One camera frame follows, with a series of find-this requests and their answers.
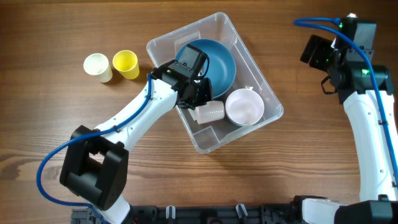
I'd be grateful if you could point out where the dark blue bowl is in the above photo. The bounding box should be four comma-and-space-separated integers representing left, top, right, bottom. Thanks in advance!
166, 39, 236, 98

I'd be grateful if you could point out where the pink cup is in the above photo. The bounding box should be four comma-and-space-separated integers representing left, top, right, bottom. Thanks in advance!
195, 101, 225, 124

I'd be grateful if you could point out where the pink bowl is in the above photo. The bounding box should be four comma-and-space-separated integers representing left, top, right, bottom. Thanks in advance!
224, 88, 265, 126

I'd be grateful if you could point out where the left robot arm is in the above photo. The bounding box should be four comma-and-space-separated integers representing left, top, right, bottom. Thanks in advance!
60, 44, 213, 223

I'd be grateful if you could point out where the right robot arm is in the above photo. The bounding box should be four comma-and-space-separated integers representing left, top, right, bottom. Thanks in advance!
299, 35, 397, 223

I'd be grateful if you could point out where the clear plastic storage container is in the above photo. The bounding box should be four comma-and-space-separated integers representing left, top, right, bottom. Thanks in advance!
146, 12, 284, 154

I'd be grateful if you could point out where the white paper label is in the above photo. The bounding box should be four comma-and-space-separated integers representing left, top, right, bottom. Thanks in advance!
188, 109, 197, 121

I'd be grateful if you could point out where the yellow cup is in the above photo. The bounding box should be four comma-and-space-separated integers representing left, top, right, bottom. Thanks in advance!
113, 50, 139, 80

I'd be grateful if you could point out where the cream cup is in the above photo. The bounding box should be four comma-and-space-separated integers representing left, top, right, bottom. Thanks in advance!
83, 53, 113, 83

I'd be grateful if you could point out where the right blue cable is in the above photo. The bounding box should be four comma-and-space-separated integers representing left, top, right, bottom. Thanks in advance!
293, 17, 398, 181

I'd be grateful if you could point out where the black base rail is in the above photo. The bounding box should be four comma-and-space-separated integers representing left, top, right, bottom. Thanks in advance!
70, 203, 299, 224

